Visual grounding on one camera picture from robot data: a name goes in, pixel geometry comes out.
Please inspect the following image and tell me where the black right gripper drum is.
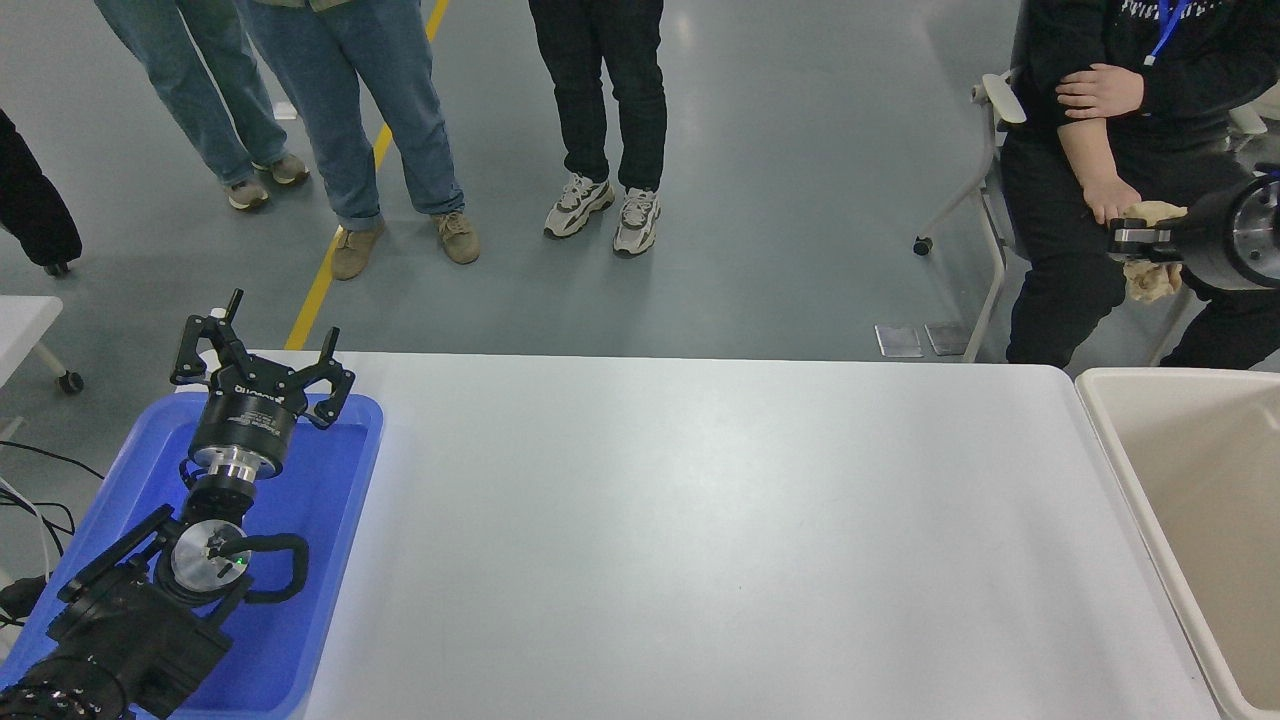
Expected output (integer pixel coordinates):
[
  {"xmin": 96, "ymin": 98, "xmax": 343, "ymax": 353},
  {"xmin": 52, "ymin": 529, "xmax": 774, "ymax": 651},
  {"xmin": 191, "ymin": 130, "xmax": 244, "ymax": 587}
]
[{"xmin": 1169, "ymin": 179, "xmax": 1252, "ymax": 291}]

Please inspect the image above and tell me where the blue plastic tray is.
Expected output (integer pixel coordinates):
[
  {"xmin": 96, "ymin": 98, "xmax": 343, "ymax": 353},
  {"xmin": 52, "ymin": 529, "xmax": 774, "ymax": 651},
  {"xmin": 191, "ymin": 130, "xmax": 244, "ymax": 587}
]
[{"xmin": 0, "ymin": 392, "xmax": 385, "ymax": 720}]

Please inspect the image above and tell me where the white cable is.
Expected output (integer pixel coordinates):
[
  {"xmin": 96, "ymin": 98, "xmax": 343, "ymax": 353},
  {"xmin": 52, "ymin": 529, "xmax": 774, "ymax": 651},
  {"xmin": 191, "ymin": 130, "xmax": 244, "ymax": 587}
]
[{"xmin": 0, "ymin": 475, "xmax": 53, "ymax": 581}]

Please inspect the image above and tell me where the seated person's left hand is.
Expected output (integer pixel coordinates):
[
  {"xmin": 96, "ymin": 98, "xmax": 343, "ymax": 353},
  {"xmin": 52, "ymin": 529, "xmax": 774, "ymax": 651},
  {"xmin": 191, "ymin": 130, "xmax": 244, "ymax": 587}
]
[{"xmin": 1055, "ymin": 62, "xmax": 1145, "ymax": 122}]

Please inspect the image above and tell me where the white wheeled chair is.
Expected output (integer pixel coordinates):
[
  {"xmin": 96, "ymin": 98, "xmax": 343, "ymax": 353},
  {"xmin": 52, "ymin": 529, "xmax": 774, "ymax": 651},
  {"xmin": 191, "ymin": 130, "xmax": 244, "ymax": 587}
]
[{"xmin": 912, "ymin": 70, "xmax": 1276, "ymax": 367}]

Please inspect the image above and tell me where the tan paper ball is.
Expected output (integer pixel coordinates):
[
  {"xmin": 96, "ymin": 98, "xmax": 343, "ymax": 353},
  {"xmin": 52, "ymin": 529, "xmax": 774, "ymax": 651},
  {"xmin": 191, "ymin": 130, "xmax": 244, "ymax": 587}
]
[{"xmin": 1118, "ymin": 200, "xmax": 1189, "ymax": 304}]

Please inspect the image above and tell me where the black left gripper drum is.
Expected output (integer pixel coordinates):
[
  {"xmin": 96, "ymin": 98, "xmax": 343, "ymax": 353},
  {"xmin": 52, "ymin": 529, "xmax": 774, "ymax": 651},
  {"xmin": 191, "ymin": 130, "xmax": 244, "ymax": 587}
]
[{"xmin": 189, "ymin": 366, "xmax": 311, "ymax": 468}]

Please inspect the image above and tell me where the seated person's right hand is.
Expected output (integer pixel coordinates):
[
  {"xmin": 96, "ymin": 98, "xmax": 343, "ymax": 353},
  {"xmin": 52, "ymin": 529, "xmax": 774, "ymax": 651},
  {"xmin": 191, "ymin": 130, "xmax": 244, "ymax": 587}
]
[{"xmin": 1085, "ymin": 177, "xmax": 1143, "ymax": 227}]

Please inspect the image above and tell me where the large pale plastic bin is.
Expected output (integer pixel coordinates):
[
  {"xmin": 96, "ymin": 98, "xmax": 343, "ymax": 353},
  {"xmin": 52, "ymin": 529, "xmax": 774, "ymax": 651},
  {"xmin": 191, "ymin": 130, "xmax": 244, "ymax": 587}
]
[{"xmin": 1075, "ymin": 367, "xmax": 1280, "ymax": 720}]

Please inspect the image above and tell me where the seated person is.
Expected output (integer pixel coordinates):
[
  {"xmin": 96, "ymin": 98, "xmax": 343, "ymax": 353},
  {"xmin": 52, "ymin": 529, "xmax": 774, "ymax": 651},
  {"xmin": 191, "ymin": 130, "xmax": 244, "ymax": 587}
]
[{"xmin": 1003, "ymin": 0, "xmax": 1280, "ymax": 371}]

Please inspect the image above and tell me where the black cable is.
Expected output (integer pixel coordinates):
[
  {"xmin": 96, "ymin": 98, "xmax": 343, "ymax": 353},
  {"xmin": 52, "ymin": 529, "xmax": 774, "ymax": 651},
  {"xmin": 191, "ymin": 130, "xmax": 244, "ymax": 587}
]
[{"xmin": 0, "ymin": 440, "xmax": 106, "ymax": 483}]

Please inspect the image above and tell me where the white side table with casters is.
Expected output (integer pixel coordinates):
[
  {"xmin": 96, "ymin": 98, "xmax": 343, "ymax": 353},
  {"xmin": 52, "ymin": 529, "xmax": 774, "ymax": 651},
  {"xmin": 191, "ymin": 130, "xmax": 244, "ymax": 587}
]
[{"xmin": 0, "ymin": 296, "xmax": 86, "ymax": 441}]

